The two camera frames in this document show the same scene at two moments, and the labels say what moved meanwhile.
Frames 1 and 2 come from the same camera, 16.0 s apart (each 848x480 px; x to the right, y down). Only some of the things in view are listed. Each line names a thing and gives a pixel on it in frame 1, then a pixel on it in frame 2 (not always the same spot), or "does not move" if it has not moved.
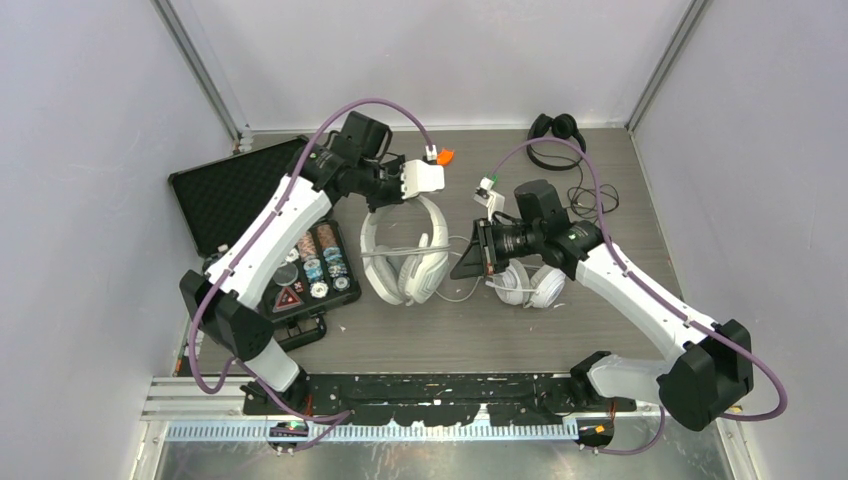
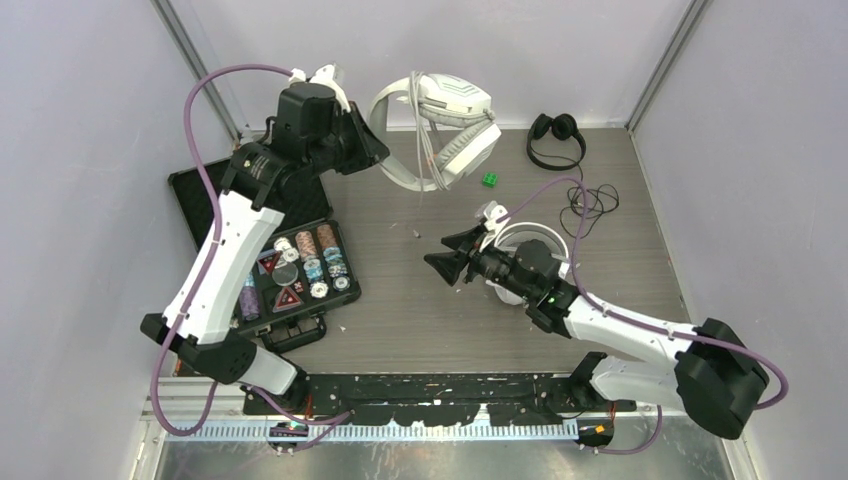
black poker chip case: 223,196 does not move
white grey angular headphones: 407,276 → 459,122
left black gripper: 394,165 → 364,155
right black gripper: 482,256 → 466,245
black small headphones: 554,126 does not move
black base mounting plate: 506,399 does not move
